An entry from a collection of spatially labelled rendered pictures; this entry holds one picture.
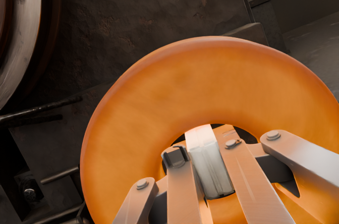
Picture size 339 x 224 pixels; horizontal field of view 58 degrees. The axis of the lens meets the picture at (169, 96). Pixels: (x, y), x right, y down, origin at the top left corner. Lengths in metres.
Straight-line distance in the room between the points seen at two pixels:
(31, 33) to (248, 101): 0.32
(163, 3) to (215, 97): 0.40
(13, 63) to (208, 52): 0.33
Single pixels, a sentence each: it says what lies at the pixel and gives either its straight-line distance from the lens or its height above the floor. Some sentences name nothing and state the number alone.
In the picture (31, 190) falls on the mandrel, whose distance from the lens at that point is 0.62.
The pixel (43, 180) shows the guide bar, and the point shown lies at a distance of 0.58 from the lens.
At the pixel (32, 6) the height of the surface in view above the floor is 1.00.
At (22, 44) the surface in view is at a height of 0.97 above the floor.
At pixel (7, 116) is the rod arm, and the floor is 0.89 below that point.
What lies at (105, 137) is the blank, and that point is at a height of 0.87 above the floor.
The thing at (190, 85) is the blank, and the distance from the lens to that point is 0.16.
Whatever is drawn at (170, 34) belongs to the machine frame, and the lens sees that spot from 0.55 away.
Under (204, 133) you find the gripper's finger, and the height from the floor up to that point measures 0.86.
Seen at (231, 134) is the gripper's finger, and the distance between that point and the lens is 0.17.
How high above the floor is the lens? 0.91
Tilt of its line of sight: 11 degrees down
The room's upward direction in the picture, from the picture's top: 22 degrees counter-clockwise
